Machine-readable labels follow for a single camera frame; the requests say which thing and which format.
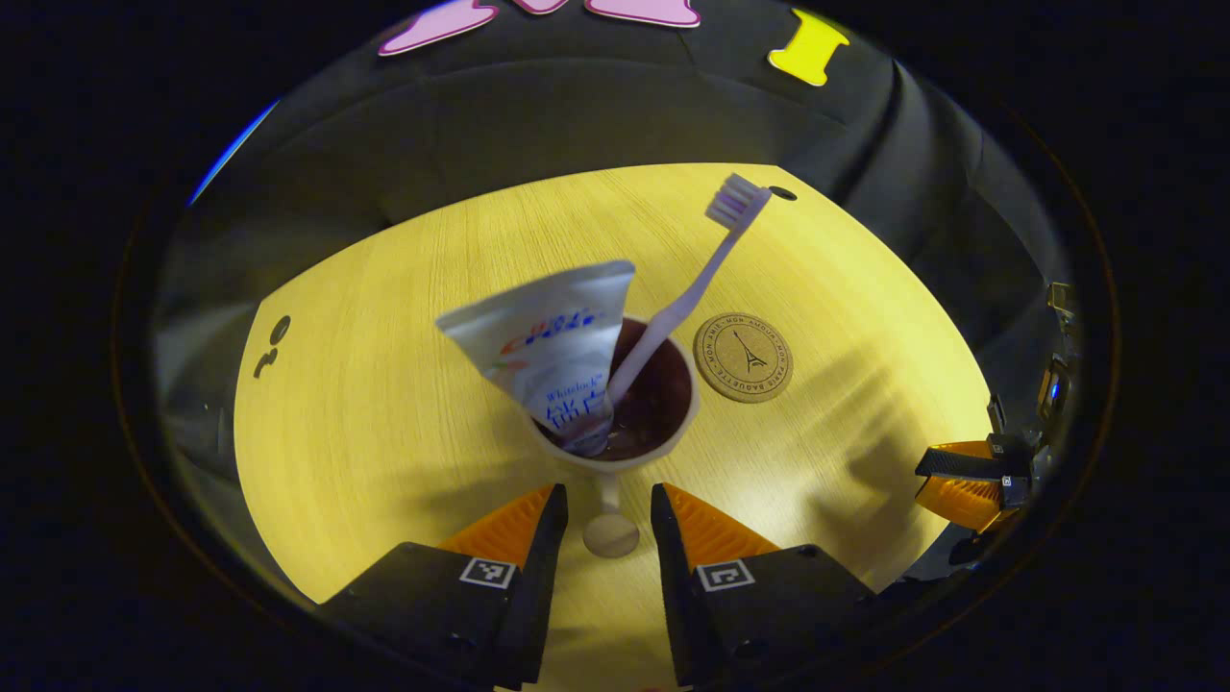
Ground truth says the white toothpaste tube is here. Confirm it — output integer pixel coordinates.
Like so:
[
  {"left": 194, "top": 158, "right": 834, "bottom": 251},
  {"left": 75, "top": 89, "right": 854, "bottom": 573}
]
[{"left": 435, "top": 259, "right": 637, "bottom": 457}]

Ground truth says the beige cup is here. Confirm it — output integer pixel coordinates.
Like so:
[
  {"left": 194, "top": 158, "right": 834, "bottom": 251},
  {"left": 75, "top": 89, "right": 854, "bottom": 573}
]
[{"left": 527, "top": 315, "right": 701, "bottom": 559}]

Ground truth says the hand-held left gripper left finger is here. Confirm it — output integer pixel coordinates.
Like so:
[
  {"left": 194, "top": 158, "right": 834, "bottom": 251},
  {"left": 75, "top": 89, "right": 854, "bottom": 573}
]
[{"left": 315, "top": 482, "right": 570, "bottom": 691}]

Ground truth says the black backdrop cloth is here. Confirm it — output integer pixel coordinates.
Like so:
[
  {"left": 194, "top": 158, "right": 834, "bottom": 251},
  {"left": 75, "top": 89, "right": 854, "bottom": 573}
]
[{"left": 154, "top": 0, "right": 1073, "bottom": 486}]

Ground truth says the round cork coaster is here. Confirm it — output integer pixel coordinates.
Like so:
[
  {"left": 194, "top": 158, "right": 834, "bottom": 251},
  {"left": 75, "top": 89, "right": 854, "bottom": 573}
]
[{"left": 693, "top": 312, "right": 795, "bottom": 404}]

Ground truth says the white toothbrush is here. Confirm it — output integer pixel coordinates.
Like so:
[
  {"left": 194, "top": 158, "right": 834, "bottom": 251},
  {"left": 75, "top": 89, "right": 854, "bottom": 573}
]
[{"left": 605, "top": 173, "right": 773, "bottom": 406}]

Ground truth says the wooden desktop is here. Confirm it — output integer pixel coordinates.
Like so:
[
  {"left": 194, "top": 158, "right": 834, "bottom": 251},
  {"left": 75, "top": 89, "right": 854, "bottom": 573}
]
[{"left": 234, "top": 161, "right": 996, "bottom": 692}]

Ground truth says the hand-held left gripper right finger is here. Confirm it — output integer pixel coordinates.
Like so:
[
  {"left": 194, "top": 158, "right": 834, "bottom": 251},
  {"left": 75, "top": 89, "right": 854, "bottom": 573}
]
[{"left": 650, "top": 482, "right": 881, "bottom": 690}]

